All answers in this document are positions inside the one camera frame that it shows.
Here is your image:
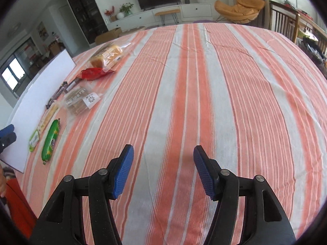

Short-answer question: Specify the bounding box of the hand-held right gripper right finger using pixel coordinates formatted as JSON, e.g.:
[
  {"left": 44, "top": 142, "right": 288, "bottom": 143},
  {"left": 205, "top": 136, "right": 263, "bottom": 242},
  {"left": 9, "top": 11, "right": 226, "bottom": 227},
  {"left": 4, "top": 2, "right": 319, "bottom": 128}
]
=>
[{"left": 193, "top": 145, "right": 297, "bottom": 245}]

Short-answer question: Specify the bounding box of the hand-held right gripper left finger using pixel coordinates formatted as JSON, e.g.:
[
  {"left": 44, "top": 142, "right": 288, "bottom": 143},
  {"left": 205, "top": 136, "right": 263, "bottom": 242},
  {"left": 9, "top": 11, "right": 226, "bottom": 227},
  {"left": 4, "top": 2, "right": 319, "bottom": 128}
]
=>
[{"left": 31, "top": 144, "right": 134, "bottom": 245}]

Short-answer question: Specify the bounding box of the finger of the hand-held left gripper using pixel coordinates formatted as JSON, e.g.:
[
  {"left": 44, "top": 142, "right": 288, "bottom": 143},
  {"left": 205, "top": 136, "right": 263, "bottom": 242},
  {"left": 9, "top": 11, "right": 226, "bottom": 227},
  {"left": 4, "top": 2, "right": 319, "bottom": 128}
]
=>
[
  {"left": 0, "top": 124, "right": 15, "bottom": 136},
  {"left": 0, "top": 132, "right": 17, "bottom": 154}
]

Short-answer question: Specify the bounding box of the light green snack packet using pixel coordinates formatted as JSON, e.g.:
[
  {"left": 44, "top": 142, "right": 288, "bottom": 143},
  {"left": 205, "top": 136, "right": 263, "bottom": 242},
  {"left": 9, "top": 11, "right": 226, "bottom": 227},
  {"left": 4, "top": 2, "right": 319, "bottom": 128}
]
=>
[{"left": 29, "top": 130, "right": 41, "bottom": 153}]

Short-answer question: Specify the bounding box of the white cardboard box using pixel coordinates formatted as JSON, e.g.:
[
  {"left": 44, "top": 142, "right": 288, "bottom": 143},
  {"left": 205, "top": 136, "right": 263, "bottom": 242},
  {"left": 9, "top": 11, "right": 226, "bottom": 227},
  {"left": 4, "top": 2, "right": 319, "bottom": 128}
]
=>
[{"left": 0, "top": 49, "right": 76, "bottom": 173}]

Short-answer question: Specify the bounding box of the green sausage packet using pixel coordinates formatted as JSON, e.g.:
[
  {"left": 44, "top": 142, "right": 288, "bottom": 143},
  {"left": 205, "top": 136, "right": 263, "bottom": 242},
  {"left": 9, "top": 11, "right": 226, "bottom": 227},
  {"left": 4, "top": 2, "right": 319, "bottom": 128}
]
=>
[{"left": 41, "top": 119, "right": 62, "bottom": 165}]

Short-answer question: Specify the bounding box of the long yellow snack packet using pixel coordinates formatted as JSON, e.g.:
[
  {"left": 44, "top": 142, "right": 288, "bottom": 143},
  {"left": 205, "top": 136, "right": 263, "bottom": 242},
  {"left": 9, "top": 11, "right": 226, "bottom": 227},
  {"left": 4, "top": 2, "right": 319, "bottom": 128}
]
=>
[{"left": 37, "top": 103, "right": 59, "bottom": 134}]

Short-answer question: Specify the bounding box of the long dark chocolate bar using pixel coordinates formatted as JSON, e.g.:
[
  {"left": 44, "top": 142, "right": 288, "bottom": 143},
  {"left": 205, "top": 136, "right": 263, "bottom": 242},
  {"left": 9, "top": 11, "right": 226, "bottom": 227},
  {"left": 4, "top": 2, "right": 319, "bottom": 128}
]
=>
[{"left": 45, "top": 81, "right": 69, "bottom": 109}]

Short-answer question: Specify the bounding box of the person's left hand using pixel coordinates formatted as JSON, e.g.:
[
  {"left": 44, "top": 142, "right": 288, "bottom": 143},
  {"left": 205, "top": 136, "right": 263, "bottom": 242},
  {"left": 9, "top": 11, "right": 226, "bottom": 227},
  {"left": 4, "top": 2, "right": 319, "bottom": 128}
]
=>
[{"left": 0, "top": 167, "right": 7, "bottom": 197}]

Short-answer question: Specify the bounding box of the black framed window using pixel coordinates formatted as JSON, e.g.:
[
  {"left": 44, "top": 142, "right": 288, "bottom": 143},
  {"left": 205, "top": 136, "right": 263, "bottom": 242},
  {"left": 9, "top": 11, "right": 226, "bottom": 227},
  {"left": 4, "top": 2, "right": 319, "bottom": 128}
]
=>
[{"left": 0, "top": 56, "right": 26, "bottom": 92}]

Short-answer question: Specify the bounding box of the orange fuzzy cloth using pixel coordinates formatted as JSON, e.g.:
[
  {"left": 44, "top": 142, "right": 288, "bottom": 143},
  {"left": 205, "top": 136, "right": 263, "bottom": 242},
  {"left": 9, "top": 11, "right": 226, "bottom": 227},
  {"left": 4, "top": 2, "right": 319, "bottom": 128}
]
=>
[{"left": 4, "top": 178, "right": 39, "bottom": 235}]

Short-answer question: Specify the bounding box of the clear brown biscuit packet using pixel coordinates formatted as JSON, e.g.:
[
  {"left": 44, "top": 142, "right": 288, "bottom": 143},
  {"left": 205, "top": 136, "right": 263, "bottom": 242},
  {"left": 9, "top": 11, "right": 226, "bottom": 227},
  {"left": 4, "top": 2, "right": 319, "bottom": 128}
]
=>
[{"left": 61, "top": 86, "right": 104, "bottom": 116}]

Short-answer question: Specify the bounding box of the small dark chocolate bar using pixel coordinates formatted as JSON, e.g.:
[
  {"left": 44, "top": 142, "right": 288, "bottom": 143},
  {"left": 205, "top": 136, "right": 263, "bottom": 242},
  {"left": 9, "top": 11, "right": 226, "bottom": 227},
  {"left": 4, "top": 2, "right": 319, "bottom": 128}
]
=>
[{"left": 66, "top": 80, "right": 81, "bottom": 92}]

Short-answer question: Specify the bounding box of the orange white striped tablecloth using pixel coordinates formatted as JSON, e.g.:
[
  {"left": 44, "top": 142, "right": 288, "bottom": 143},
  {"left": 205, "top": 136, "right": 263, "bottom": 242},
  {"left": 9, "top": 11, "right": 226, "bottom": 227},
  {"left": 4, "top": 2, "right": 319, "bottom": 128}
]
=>
[{"left": 15, "top": 23, "right": 327, "bottom": 245}]

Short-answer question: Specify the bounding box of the red snack packet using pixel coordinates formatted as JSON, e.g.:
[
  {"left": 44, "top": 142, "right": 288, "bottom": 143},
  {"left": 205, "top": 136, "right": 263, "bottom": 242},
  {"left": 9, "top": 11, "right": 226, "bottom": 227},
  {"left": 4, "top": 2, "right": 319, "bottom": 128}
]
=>
[{"left": 78, "top": 68, "right": 118, "bottom": 81}]

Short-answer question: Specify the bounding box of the clear bread packet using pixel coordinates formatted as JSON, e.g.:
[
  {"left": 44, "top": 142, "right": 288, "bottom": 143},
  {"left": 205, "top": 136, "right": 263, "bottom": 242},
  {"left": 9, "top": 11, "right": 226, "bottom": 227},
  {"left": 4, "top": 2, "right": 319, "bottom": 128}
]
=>
[{"left": 87, "top": 42, "right": 132, "bottom": 73}]

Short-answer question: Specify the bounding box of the brown cardboard box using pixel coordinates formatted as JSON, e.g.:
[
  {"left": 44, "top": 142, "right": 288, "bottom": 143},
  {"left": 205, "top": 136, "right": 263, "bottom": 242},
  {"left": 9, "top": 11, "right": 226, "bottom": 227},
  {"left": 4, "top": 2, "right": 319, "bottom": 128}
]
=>
[{"left": 94, "top": 27, "right": 122, "bottom": 45}]

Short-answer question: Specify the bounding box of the beige round floor cushion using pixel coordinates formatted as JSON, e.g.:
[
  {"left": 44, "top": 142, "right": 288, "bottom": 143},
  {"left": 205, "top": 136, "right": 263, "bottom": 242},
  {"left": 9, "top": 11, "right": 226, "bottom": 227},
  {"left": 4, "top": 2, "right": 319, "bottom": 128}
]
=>
[{"left": 119, "top": 26, "right": 146, "bottom": 37}]

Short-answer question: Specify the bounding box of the dark glass display cabinet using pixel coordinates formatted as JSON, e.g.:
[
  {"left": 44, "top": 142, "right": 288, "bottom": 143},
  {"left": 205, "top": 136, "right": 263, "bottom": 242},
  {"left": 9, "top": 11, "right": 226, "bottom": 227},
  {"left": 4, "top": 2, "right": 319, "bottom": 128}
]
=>
[{"left": 63, "top": 0, "right": 109, "bottom": 45}]

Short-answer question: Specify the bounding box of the red flower plant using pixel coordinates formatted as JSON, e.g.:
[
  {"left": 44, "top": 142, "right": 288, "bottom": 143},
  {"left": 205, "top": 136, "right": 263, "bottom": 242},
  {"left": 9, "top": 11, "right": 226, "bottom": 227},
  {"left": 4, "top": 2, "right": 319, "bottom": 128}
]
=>
[{"left": 104, "top": 6, "right": 115, "bottom": 22}]

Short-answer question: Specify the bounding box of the white television cabinet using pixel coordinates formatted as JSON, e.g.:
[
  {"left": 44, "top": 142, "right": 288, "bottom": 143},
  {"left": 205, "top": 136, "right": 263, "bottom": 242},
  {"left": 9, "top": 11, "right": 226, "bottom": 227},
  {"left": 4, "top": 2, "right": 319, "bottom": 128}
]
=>
[{"left": 109, "top": 3, "right": 214, "bottom": 31}]

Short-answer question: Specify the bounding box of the bushy green plant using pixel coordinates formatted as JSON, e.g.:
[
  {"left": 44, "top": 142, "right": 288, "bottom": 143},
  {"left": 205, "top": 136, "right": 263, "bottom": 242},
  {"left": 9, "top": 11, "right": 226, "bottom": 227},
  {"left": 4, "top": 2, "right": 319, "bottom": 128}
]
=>
[{"left": 119, "top": 2, "right": 134, "bottom": 16}]

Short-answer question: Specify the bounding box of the wooden bench with metal legs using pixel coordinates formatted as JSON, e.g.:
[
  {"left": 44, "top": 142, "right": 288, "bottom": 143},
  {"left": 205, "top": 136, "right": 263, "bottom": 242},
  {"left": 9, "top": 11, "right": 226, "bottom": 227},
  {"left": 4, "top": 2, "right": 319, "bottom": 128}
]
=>
[{"left": 154, "top": 9, "right": 181, "bottom": 26}]

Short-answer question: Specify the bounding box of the orange lounge chair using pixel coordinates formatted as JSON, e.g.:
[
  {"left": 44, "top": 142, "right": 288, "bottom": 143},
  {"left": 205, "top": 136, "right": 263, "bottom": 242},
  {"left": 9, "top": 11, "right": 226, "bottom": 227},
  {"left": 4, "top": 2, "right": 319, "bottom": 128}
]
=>
[{"left": 214, "top": 0, "right": 266, "bottom": 25}]

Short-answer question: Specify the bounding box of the pile of assorted goods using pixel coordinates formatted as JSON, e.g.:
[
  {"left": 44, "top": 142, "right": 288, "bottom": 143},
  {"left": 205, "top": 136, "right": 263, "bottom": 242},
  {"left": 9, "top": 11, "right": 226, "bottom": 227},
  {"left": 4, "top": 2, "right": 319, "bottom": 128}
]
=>
[{"left": 301, "top": 36, "right": 327, "bottom": 68}]

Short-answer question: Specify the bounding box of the brown wooden chair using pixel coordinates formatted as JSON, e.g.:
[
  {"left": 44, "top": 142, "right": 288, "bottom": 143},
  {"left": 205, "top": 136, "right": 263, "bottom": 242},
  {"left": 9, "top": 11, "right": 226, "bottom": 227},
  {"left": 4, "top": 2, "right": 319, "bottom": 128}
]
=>
[{"left": 269, "top": 0, "right": 300, "bottom": 44}]

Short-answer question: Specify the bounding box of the wall picture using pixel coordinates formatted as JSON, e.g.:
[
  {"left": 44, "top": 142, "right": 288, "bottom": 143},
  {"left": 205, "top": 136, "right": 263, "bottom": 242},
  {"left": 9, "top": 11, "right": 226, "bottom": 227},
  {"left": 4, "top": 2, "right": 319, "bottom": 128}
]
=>
[{"left": 37, "top": 22, "right": 49, "bottom": 41}]

